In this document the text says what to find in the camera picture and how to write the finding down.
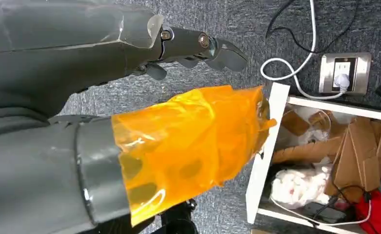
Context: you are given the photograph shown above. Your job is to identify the red cloth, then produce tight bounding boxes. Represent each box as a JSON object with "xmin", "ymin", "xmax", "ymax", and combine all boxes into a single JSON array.
[{"xmin": 355, "ymin": 190, "xmax": 381, "ymax": 234}]

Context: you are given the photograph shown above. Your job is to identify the thin white cable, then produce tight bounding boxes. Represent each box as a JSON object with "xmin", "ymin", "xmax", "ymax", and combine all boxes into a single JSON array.
[{"xmin": 269, "ymin": 196, "xmax": 373, "ymax": 227}]

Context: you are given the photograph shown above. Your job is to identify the steel floor power outlet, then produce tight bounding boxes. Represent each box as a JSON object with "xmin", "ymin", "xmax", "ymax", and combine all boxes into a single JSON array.
[{"xmin": 319, "ymin": 52, "xmax": 372, "ymax": 95}]

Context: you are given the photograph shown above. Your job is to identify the thin black cable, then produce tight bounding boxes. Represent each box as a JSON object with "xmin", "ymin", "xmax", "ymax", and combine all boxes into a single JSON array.
[{"xmin": 265, "ymin": 0, "xmax": 361, "ymax": 54}]

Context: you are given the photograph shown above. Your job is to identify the folded brown cardboard sheets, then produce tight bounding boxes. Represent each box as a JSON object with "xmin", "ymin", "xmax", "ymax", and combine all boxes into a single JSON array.
[{"xmin": 324, "ymin": 116, "xmax": 381, "ymax": 203}]

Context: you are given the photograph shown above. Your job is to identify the black power adapter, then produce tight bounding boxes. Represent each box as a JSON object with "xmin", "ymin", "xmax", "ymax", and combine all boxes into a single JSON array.
[{"xmin": 303, "ymin": 201, "xmax": 348, "ymax": 224}]

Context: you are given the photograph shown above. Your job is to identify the small brown cardboard box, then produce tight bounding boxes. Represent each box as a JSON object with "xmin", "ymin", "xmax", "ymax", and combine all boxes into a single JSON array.
[{"xmin": 281, "ymin": 110, "xmax": 310, "ymax": 137}]

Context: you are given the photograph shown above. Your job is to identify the white crumpled bag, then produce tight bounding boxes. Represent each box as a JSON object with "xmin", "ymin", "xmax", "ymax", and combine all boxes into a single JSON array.
[{"xmin": 270, "ymin": 165, "xmax": 334, "ymax": 210}]

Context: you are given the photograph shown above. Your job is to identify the white open shelf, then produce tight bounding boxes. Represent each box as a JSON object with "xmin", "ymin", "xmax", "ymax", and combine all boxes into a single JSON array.
[{"xmin": 245, "ymin": 82, "xmax": 381, "ymax": 234}]

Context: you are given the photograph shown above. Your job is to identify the long brown cardboard strip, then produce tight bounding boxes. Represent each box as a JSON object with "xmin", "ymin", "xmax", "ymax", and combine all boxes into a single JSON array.
[{"xmin": 272, "ymin": 136, "xmax": 343, "ymax": 164}]

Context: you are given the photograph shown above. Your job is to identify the clear plastic bag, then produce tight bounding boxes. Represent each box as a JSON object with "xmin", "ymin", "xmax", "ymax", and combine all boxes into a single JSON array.
[{"xmin": 307, "ymin": 110, "xmax": 340, "ymax": 138}]

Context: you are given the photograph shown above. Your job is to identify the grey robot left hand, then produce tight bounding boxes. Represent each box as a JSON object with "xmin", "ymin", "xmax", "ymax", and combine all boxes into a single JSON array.
[{"xmin": 0, "ymin": 0, "xmax": 278, "ymax": 234}]

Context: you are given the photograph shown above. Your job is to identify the white plug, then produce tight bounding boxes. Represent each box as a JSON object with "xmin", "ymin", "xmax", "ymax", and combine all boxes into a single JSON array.
[{"xmin": 334, "ymin": 73, "xmax": 351, "ymax": 92}]

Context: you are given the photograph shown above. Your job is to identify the white power cable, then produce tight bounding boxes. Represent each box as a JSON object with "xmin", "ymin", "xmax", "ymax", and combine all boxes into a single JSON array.
[{"xmin": 260, "ymin": 0, "xmax": 347, "ymax": 101}]

